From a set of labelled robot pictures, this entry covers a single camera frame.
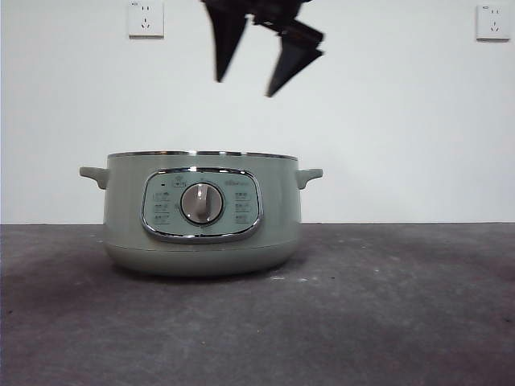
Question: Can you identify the green electric cooking pot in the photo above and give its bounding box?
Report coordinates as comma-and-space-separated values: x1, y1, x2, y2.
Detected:
79, 150, 324, 277

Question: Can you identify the white wall socket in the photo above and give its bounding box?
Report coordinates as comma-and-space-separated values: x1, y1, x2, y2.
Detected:
476, 3, 513, 42
128, 0, 166, 39

